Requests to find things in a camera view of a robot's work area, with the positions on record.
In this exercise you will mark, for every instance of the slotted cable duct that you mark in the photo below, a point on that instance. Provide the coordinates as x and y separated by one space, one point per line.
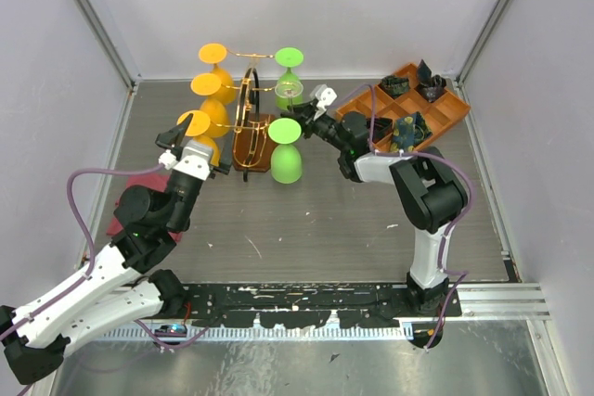
332 331

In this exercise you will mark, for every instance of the black item in tray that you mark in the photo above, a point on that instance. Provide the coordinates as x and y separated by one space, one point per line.
380 128

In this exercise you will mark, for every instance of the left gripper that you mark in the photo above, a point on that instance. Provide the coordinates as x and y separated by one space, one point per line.
174 139

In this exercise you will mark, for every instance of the blue yellow patterned cloth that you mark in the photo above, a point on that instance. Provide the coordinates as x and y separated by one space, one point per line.
409 132

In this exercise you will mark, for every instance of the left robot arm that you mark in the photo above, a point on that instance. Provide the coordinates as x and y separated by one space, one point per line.
121 282

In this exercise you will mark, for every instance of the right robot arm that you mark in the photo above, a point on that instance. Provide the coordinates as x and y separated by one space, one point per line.
431 195

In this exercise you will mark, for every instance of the green goblet front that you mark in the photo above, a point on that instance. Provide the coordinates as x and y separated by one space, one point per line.
286 160

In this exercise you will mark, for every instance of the dark folded cloth in tray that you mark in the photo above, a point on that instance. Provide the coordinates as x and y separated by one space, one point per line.
430 86

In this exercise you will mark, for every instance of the dark rolled cloth in tray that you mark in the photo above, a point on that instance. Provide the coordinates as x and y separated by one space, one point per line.
395 86

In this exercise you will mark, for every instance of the red cloth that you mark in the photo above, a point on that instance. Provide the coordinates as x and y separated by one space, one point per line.
139 182

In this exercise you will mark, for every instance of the gold wire wine glass rack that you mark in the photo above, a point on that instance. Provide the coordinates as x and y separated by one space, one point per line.
251 146

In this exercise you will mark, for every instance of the clear champagne flute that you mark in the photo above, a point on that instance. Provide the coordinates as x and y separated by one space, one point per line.
288 94

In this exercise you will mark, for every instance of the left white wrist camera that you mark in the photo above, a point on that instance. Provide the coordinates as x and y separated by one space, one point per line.
193 159

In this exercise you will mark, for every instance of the orange goblet front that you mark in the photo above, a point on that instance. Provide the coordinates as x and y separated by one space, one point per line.
198 130

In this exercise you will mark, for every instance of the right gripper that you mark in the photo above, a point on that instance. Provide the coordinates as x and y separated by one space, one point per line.
303 111

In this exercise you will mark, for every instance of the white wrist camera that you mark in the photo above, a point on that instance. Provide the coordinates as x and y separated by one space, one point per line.
193 159
324 96

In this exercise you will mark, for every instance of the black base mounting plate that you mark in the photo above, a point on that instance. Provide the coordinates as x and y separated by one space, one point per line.
299 305

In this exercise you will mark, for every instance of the orange goblet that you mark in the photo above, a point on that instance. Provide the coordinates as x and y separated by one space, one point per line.
215 54
198 130
211 99

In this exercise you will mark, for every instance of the green goblet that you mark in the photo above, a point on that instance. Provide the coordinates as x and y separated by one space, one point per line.
287 71
286 160

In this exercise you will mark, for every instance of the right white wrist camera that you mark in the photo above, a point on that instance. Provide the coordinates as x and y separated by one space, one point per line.
324 96

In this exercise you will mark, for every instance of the wooden compartment tray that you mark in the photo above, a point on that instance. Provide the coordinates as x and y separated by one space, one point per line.
440 115

